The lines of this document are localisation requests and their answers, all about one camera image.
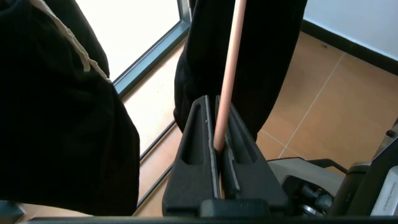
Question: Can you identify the pink clothes hanger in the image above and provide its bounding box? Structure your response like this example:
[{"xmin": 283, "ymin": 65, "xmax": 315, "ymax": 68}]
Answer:
[{"xmin": 213, "ymin": 0, "xmax": 248, "ymax": 153}]

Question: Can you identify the black garment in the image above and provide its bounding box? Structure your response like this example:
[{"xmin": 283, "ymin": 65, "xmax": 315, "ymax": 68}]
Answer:
[
  {"xmin": 0, "ymin": 0, "xmax": 141, "ymax": 217},
  {"xmin": 173, "ymin": 0, "xmax": 308, "ymax": 141}
]

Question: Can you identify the black clothes rack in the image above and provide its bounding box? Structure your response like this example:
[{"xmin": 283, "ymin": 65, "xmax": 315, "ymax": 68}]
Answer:
[{"xmin": 136, "ymin": 119, "xmax": 177, "ymax": 210}]

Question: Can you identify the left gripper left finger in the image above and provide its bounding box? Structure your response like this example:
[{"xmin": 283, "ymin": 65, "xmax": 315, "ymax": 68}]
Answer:
[{"xmin": 161, "ymin": 95, "xmax": 221, "ymax": 218}]

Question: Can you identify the window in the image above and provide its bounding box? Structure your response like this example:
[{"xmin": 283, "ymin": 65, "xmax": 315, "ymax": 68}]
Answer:
[{"xmin": 74, "ymin": 0, "xmax": 192, "ymax": 99}]

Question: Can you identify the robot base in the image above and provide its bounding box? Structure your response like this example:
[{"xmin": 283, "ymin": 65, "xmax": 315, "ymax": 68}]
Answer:
[{"xmin": 267, "ymin": 118, "xmax": 398, "ymax": 218}]

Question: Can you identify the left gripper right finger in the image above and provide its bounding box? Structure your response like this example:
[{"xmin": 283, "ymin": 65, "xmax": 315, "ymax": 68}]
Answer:
[{"xmin": 214, "ymin": 95, "xmax": 290, "ymax": 218}]

